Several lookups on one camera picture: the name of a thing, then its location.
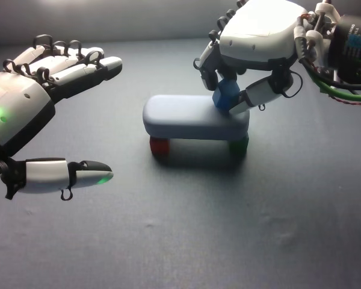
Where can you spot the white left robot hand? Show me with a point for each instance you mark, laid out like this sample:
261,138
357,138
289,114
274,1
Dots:
15,102

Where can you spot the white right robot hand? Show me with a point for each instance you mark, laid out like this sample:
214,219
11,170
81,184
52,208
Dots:
258,30

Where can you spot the blue hexagonal wooden block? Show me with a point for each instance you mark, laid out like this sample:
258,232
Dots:
225,94

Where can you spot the lilac oblong hard case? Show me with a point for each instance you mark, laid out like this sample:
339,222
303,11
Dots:
183,119

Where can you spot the green rectangular wooden block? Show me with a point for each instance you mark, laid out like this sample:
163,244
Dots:
239,146

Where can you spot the red rectangular wooden block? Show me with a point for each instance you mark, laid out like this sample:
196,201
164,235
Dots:
159,147

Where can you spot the grey table cloth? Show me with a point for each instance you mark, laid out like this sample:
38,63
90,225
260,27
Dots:
198,234

